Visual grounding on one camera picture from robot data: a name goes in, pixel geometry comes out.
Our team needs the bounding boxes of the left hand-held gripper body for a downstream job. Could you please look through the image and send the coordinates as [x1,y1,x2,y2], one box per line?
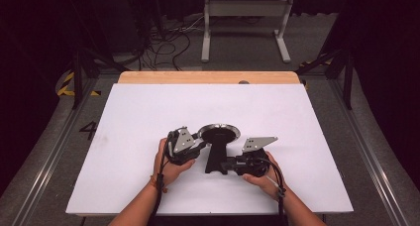
[165,126,208,167]

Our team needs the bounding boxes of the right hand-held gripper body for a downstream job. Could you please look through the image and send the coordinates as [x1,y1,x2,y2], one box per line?
[233,136,279,178]

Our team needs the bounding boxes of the oval silver picture frame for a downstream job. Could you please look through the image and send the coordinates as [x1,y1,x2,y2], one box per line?
[196,123,243,175]

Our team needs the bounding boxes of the person's right hand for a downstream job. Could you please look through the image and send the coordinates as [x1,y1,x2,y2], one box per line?
[242,151,287,201]

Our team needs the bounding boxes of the person's left hand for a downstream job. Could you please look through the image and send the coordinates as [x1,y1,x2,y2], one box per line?
[152,138,197,188]

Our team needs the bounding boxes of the white table board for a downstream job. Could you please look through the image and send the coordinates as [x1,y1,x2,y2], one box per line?
[64,83,355,216]

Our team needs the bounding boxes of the person's dark clothing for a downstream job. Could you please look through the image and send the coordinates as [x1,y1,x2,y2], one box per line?
[148,214,289,226]

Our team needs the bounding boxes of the wooden table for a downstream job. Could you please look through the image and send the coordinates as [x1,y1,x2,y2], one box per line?
[117,70,302,85]

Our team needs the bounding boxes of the yellow black floor tape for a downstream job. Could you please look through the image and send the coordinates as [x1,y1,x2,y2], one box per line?
[298,57,333,69]
[55,70,102,98]

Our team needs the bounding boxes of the black tripod stand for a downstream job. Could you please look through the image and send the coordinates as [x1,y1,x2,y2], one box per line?
[69,47,131,110]
[294,47,357,110]

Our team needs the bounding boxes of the white metal stand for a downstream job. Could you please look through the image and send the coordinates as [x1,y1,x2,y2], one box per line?
[200,0,296,64]

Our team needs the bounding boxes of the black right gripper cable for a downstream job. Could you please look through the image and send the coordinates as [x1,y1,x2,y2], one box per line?
[260,157,289,226]

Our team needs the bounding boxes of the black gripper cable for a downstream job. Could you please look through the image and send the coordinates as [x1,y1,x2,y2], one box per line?
[149,136,176,226]
[260,157,289,226]

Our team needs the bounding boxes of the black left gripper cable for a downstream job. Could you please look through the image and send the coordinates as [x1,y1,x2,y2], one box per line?
[149,136,176,226]

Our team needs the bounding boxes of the bundle of black floor cables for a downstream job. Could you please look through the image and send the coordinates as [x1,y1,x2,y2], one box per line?
[131,14,206,72]

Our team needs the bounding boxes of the aluminium floor rail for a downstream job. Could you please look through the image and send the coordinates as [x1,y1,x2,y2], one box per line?
[326,76,411,226]
[10,76,101,226]

